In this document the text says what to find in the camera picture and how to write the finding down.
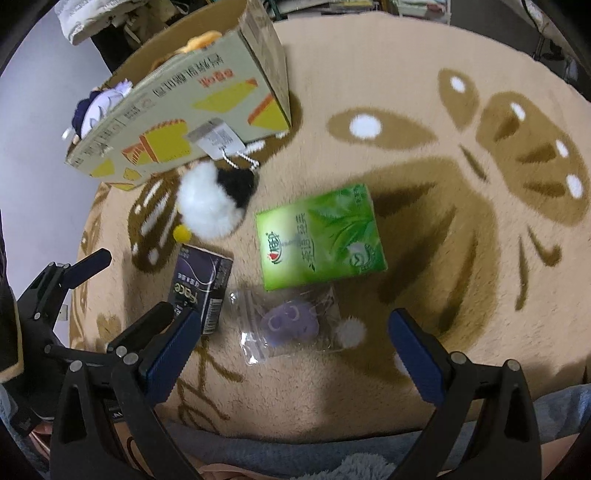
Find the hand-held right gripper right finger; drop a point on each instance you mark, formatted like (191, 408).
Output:
(418, 355)

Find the dark purple small box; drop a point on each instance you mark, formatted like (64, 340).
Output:
(198, 281)

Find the purple haired plush doll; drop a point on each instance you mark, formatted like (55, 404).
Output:
(99, 108)

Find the black white pompom plush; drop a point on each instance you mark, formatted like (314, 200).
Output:
(207, 203)

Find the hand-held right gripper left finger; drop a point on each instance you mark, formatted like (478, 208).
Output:
(171, 355)

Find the cardboard box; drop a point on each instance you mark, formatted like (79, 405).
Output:
(184, 101)

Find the green tissue pack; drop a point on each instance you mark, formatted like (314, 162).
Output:
(318, 235)

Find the orange yellow plush toy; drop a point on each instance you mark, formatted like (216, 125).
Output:
(203, 41)

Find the beige patterned blanket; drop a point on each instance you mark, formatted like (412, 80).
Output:
(415, 277)

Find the pile of magazines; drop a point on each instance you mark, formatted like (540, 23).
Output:
(351, 5)

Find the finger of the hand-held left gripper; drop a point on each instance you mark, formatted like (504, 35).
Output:
(90, 265)
(143, 323)

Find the white puffer jacket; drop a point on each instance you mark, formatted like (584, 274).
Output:
(83, 23)

